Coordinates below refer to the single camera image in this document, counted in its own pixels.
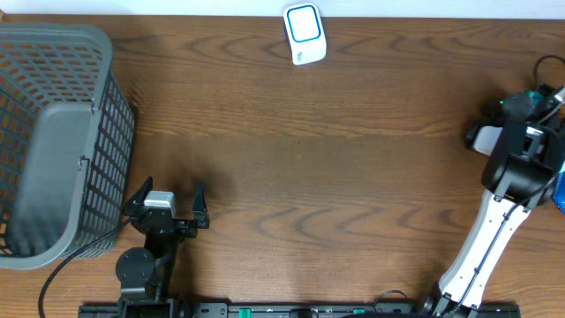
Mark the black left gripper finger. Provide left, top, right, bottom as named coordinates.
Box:
left=192, top=182, right=210, bottom=229
left=123, top=177, right=153, bottom=217

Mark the blue Oreo cookie pack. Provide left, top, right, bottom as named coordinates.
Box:
left=553, top=163, right=565, bottom=214

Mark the blue mouthwash bottle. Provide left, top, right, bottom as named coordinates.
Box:
left=526, top=90, right=547, bottom=112

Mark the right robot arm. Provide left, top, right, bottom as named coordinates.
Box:
left=419, top=84, right=564, bottom=317

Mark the white barcode scanner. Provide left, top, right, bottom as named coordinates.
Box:
left=283, top=3, right=328, bottom=65

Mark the grey plastic mesh basket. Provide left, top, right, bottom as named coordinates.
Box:
left=1, top=23, right=135, bottom=270

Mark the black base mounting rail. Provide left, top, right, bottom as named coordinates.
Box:
left=78, top=301, right=522, bottom=318

